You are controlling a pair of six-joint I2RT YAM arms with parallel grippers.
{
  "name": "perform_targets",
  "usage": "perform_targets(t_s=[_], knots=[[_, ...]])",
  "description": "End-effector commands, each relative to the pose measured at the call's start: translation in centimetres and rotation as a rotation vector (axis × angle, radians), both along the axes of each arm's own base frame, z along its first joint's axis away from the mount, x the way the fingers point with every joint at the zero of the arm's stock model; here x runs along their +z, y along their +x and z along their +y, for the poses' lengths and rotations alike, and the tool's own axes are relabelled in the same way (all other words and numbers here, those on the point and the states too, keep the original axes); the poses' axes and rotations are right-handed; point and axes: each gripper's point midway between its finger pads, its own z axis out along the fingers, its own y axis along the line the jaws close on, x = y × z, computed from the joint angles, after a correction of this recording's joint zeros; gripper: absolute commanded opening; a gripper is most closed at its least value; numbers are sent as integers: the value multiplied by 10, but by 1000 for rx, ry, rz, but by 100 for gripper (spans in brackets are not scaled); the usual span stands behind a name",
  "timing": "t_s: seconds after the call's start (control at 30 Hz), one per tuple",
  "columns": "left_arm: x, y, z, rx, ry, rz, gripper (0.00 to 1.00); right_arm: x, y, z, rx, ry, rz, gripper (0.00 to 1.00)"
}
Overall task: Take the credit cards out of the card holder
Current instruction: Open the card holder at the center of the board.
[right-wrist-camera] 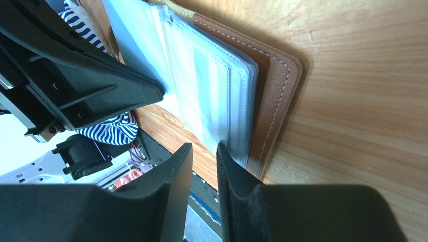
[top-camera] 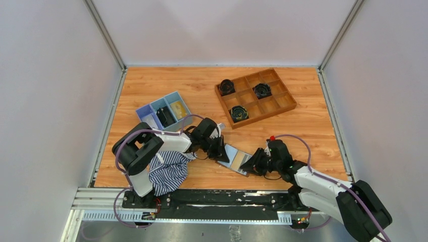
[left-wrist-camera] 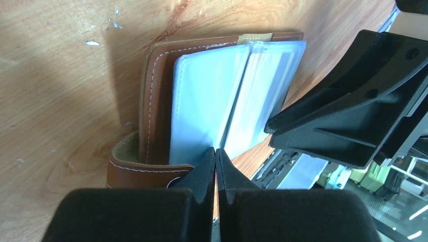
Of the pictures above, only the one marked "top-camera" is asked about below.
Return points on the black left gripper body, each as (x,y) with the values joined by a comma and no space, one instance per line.
(205,142)

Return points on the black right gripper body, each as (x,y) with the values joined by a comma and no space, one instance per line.
(275,166)

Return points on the gold credit card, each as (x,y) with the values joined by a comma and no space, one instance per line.
(239,159)

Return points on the brown leather card holder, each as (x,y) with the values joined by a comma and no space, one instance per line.
(231,152)

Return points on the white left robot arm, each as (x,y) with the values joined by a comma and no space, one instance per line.
(134,152)

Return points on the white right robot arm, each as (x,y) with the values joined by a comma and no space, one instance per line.
(354,204)

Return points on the yellow card in organizer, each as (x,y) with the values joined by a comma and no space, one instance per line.
(178,109)

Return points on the black card in organizer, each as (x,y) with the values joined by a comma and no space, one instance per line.
(165,116)

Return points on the white card in organizer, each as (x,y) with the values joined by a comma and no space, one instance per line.
(150,120)

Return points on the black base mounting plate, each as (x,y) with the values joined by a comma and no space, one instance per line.
(216,205)

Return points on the blue three-compartment organizer box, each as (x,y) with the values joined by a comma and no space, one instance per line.
(165,101)

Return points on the black rolled belt front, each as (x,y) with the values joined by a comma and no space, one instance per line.
(238,113)

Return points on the black rolled belt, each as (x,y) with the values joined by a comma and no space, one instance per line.
(238,113)
(226,87)
(262,90)

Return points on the blue white striped cloth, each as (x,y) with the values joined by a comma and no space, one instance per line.
(168,170)

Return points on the black rolled belt back left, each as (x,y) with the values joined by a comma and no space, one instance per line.
(226,87)

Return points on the wooden nine-compartment tray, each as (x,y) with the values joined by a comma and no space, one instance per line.
(281,100)

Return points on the black rolled belt centre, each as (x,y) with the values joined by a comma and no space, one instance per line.
(262,90)

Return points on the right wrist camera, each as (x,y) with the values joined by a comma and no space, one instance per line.
(267,149)

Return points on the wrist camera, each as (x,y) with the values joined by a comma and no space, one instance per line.
(218,130)
(267,149)

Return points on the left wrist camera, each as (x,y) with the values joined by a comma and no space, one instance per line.
(218,130)

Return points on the aluminium front rail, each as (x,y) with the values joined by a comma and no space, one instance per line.
(103,204)

